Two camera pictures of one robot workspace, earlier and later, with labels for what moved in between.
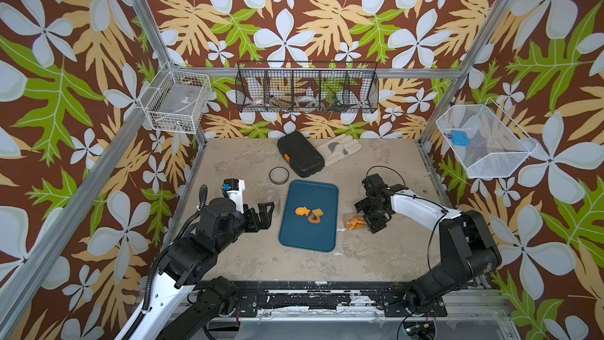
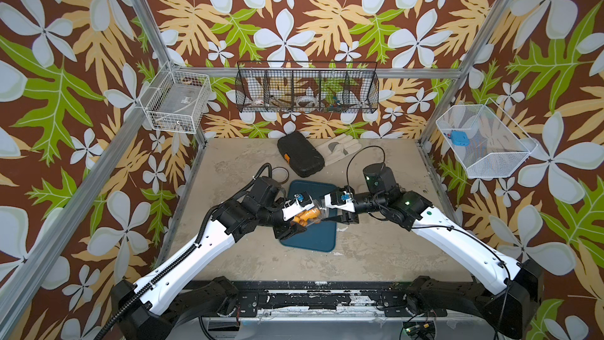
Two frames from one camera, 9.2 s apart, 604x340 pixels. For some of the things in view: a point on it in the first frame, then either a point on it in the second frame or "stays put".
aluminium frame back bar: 381,73 stays put
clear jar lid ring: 278,175 stays put
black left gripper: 263,217 → 286,230
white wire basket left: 176,101 stays put
